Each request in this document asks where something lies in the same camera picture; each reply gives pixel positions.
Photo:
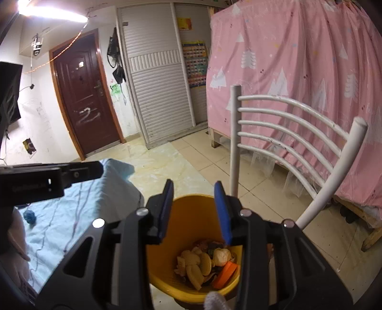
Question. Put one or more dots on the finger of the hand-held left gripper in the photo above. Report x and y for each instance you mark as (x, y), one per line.
(83, 173)

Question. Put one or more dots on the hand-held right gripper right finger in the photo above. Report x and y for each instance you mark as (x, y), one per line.
(222, 208)

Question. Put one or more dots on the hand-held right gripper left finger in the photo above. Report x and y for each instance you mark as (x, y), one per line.
(165, 208)

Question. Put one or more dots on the yellow plastic bin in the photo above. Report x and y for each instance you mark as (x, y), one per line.
(191, 208)

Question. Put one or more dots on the person's left forearm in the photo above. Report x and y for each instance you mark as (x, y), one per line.
(19, 238)

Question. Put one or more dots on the person's right hand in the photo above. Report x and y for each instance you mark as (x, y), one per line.
(216, 301)

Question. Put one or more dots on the blue yarn ball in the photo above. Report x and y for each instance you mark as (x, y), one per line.
(30, 217)

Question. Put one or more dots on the light blue blanket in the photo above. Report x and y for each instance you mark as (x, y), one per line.
(59, 214)

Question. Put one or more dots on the beige ridged shell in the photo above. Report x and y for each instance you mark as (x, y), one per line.
(205, 262)

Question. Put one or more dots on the orange plastic lid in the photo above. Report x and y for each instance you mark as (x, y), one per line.
(225, 275)

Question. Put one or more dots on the white tulle bed skirt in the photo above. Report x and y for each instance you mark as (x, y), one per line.
(298, 184)

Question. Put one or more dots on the dark red door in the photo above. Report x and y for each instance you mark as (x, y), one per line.
(86, 89)

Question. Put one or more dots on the green plastic bag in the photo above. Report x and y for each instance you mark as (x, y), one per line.
(116, 89)

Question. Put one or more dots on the black television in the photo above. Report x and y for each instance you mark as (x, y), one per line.
(10, 89)

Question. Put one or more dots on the white louvered wardrobe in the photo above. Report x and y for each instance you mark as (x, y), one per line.
(161, 104)

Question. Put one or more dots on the black hanging bag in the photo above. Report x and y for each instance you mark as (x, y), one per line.
(119, 75)
(112, 47)

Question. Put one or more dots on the white metal chair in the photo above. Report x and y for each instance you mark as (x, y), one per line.
(327, 178)

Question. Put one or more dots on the black shoe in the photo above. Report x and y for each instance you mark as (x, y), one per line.
(349, 214)

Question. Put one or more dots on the ceiling light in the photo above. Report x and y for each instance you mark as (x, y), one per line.
(50, 10)

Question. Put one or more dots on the pink printed bed curtain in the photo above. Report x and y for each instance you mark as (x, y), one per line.
(298, 44)

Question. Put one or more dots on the yellow black wall sticker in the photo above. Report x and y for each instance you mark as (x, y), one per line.
(29, 146)

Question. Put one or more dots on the colourful grid wall poster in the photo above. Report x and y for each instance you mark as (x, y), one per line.
(195, 65)

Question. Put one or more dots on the yellow red wall sticker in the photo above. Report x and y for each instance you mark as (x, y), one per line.
(184, 23)

